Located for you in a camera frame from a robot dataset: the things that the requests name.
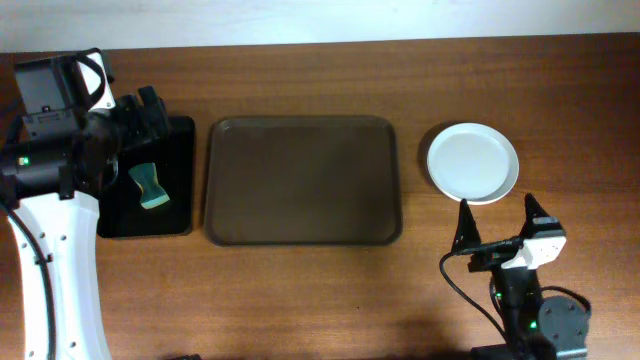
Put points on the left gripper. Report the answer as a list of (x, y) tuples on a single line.
[(142, 132)]

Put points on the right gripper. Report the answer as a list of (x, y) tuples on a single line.
[(468, 235)]

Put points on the white plate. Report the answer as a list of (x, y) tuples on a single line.
[(483, 187)]

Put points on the green yellow sponge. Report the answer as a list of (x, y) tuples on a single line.
[(145, 177)]

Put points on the pale blue plate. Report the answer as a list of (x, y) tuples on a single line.
[(467, 147)]

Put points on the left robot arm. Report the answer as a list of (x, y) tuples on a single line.
[(52, 168)]

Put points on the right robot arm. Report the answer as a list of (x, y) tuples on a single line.
[(535, 322)]

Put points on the black plastic tray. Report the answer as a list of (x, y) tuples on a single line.
[(121, 212)]

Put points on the brown serving tray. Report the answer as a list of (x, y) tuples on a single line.
[(303, 180)]

